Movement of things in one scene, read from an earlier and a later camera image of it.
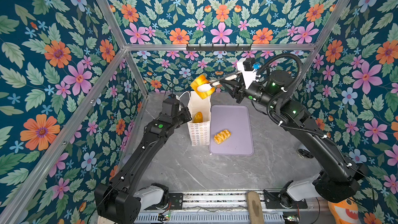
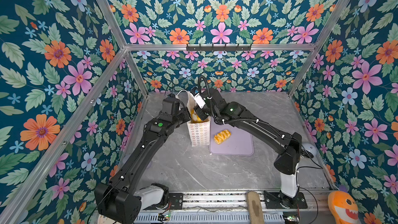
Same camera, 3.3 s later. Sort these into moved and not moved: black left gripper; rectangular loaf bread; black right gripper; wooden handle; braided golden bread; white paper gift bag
Moved: black right gripper; rectangular loaf bread
Not moved: white paper gift bag; braided golden bread; wooden handle; black left gripper
